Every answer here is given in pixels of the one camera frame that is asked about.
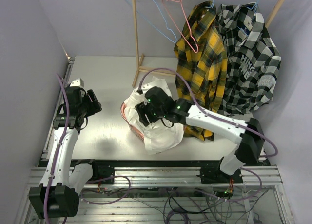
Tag pink hanger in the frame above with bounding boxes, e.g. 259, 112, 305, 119
162, 0, 199, 54

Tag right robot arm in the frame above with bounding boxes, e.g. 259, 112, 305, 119
135, 86, 264, 183

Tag yellow plaid shirt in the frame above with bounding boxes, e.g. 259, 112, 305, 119
173, 0, 229, 142

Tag pink plastic basket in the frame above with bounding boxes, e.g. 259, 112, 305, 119
120, 103, 144, 142

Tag loose cables under table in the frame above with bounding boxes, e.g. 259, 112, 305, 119
80, 175, 266, 224

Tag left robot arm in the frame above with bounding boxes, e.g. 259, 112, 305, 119
28, 86, 102, 223

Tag blue hanger of checkered shirt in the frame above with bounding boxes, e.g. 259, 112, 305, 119
244, 0, 260, 22

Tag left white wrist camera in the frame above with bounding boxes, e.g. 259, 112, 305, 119
69, 78, 84, 88

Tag black white checkered shirt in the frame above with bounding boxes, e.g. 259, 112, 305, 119
216, 3, 281, 116

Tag aluminium frame base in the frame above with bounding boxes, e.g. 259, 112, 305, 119
14, 55, 293, 224

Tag wooden clothes rack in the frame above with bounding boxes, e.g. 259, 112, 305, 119
131, 0, 292, 88

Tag blue wire hanger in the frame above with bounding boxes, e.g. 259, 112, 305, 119
136, 0, 177, 43

